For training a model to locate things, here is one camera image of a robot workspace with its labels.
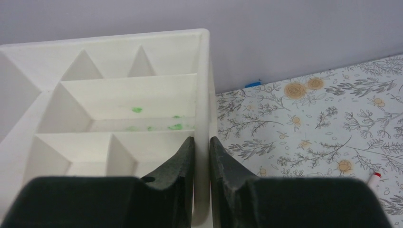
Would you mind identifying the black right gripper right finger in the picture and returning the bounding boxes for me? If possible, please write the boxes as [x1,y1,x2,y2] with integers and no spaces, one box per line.
[210,137,390,228]

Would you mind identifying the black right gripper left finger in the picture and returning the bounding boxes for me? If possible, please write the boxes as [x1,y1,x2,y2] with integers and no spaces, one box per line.
[1,137,195,228]

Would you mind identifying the white plastic drawer unit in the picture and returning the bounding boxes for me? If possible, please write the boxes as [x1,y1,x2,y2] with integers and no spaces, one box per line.
[0,28,217,228]

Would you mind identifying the floral patterned table mat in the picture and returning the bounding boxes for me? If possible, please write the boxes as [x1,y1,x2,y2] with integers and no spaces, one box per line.
[216,55,403,228]

